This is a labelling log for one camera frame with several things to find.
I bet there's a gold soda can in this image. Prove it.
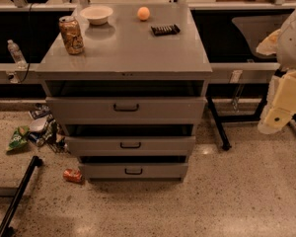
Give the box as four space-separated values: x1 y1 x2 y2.
58 16 84 55

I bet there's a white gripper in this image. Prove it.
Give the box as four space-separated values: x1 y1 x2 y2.
256 29 296 134

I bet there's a grey bottom drawer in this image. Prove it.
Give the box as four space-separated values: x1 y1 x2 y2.
79 163 188 180

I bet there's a grey metal drawer cabinet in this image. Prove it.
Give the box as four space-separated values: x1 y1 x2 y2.
35 3 213 183

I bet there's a crushed red soda can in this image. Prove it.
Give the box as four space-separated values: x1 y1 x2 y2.
63 169 83 184

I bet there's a black table leg left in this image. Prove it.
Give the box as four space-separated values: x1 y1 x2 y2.
0 156 42 237

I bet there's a clear plastic water bottle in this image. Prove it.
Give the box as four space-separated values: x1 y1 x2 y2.
7 39 27 69

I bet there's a pile of floor trash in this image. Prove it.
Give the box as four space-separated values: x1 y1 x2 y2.
28 103 67 153

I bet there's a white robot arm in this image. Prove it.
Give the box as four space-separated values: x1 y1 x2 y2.
257 9 296 134

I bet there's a grey top drawer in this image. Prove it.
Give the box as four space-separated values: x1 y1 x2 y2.
46 97 205 124

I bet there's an orange fruit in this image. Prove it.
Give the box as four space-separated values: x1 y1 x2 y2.
137 7 150 21

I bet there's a white paper bowl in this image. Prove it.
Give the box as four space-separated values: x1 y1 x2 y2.
80 5 113 26

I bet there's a black cable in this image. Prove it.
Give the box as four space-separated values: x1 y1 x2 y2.
20 3 36 83

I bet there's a green chip bag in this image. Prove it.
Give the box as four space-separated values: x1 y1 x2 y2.
7 125 30 151

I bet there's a black chocolate bar pack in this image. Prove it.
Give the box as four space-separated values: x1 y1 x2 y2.
151 25 181 37

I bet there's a grey middle drawer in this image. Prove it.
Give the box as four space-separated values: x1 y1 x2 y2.
66 136 195 156

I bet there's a grey drawer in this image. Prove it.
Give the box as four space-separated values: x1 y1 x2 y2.
66 136 195 156
46 97 205 124
79 163 188 180

